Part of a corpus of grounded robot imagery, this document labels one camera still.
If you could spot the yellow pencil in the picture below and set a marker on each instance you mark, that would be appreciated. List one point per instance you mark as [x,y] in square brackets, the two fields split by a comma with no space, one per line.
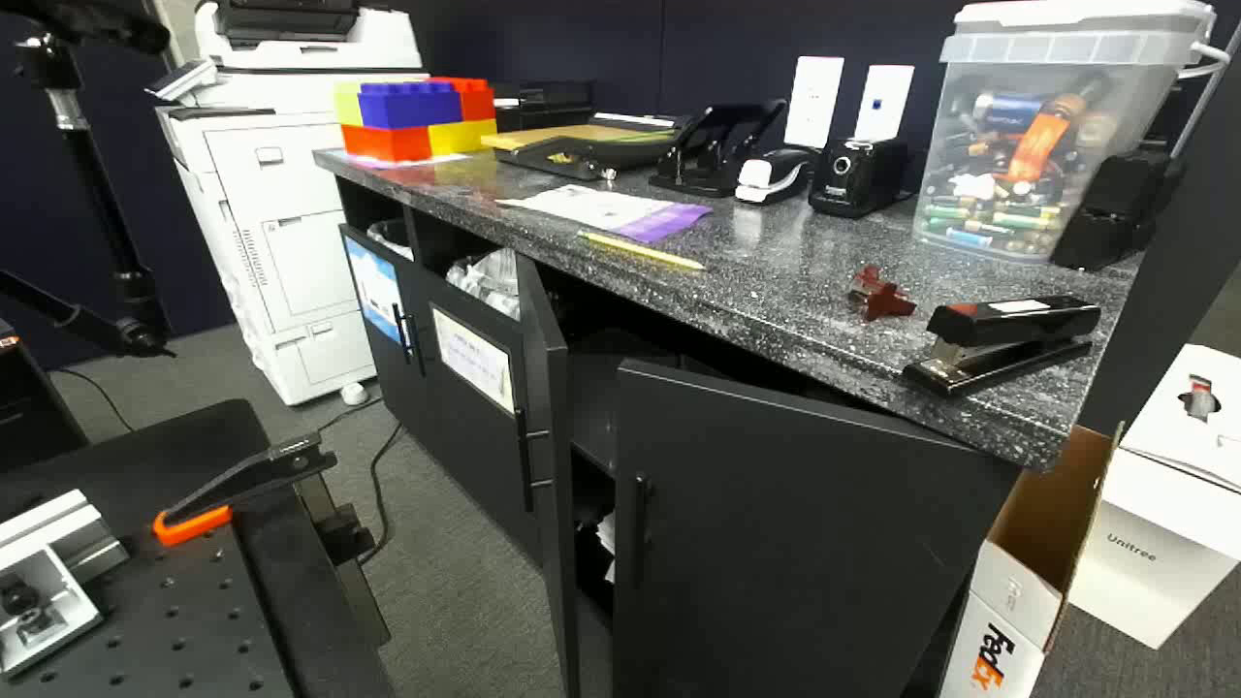
[641,255]

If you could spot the black electric pencil sharpener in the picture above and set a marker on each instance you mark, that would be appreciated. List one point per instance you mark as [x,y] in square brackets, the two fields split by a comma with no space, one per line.
[859,177]

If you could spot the black storage cabinet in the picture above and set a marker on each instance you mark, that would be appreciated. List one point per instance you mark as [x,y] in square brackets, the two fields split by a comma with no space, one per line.
[585,412]

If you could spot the purple sticky note pad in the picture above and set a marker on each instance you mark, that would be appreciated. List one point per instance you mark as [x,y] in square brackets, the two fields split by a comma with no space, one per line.
[666,222]

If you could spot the white plastic bag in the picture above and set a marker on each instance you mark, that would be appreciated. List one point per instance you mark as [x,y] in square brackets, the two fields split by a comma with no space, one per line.
[491,276]

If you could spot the black tray with yellow pad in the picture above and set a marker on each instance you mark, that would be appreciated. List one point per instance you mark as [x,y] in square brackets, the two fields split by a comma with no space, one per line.
[585,146]

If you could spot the blue white door label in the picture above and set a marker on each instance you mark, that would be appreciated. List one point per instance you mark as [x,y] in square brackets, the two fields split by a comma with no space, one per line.
[379,294]

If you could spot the black cabinet door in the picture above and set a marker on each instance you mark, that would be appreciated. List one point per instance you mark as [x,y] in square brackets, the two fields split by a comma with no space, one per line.
[788,545]

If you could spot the black flat device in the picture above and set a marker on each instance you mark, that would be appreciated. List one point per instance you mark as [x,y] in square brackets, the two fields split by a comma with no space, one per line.
[546,102]

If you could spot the red staple remover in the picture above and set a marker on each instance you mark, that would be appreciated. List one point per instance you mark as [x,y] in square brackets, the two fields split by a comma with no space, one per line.
[881,301]

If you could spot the yellow toy block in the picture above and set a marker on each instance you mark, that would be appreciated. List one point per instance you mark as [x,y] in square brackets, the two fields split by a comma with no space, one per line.
[463,139]

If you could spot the red toy block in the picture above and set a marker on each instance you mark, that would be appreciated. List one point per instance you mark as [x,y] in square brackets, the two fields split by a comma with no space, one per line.
[476,99]

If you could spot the orange toy block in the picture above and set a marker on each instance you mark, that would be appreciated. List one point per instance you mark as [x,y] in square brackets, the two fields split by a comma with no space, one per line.
[387,143]

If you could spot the blue toy block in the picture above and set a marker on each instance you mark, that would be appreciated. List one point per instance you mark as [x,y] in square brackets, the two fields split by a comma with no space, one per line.
[410,102]

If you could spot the white office printer copier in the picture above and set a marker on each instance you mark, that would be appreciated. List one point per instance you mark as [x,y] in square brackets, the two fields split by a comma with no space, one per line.
[294,248]

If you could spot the yellow-green toy block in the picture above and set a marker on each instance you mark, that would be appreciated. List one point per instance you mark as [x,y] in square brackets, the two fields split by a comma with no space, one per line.
[348,108]

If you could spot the black stapler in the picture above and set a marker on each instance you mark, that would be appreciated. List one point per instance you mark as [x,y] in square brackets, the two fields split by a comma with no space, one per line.
[1001,338]

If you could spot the black orange clamp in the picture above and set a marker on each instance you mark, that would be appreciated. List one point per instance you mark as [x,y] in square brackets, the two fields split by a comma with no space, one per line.
[238,488]

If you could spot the clear plastic storage bin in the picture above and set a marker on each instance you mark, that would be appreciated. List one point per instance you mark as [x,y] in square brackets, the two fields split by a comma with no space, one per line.
[1032,143]

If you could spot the white cardboard shipping box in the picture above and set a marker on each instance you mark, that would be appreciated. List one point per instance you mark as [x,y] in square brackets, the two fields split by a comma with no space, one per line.
[1022,595]

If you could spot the black tape dispenser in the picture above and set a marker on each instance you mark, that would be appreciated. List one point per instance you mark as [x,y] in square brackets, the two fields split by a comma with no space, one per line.
[1120,208]

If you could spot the black perforated breadboard table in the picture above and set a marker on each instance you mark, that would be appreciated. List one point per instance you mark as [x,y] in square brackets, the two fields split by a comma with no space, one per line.
[170,621]

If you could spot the black tripod stand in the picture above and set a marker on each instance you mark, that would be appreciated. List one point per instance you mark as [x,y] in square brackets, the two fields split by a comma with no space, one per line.
[100,196]

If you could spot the white box with penguin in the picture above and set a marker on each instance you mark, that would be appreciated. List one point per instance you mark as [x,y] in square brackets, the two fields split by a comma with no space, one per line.
[1166,519]

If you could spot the white wall plate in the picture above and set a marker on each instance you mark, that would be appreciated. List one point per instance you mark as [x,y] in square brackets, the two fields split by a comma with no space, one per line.
[884,102]
[816,102]

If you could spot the silver aluminium mount bracket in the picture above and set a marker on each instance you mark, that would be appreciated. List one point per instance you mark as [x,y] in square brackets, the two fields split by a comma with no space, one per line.
[46,589]

